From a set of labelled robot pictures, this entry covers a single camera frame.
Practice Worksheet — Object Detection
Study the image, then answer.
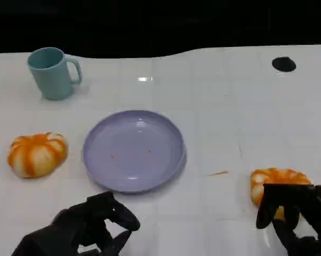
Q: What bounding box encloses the black cloth backdrop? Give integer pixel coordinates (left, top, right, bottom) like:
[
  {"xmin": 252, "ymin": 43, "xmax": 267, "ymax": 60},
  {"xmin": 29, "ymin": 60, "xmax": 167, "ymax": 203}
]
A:
[{"xmin": 0, "ymin": 0, "xmax": 321, "ymax": 59}]

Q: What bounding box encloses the lilac plate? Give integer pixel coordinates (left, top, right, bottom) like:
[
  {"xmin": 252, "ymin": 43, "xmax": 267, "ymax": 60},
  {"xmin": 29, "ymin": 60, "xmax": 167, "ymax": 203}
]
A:
[{"xmin": 82, "ymin": 110, "xmax": 187, "ymax": 194}]

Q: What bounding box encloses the orange white toy bread roll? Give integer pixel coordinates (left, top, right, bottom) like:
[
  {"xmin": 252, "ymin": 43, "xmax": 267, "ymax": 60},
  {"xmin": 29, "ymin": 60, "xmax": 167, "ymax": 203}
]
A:
[
  {"xmin": 250, "ymin": 167, "xmax": 313, "ymax": 221},
  {"xmin": 6, "ymin": 132, "xmax": 69, "ymax": 179}
]

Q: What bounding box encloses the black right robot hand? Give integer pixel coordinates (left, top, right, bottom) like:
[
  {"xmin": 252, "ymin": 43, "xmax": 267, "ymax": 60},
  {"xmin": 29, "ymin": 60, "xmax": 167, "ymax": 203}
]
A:
[{"xmin": 256, "ymin": 183, "xmax": 321, "ymax": 256}]

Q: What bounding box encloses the pale green mug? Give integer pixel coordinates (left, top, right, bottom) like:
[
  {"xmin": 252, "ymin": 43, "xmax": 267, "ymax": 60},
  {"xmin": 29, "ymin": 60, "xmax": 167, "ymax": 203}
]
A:
[{"xmin": 26, "ymin": 47, "xmax": 83, "ymax": 101}]

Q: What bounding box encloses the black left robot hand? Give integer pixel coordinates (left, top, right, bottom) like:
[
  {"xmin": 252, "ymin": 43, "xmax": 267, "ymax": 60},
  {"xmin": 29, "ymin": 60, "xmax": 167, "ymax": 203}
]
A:
[{"xmin": 10, "ymin": 191, "xmax": 141, "ymax": 256}]

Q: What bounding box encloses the black round table grommet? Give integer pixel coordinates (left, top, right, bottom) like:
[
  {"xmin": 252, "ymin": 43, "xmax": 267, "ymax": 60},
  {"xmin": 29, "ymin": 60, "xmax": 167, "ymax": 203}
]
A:
[{"xmin": 271, "ymin": 57, "xmax": 297, "ymax": 72}]

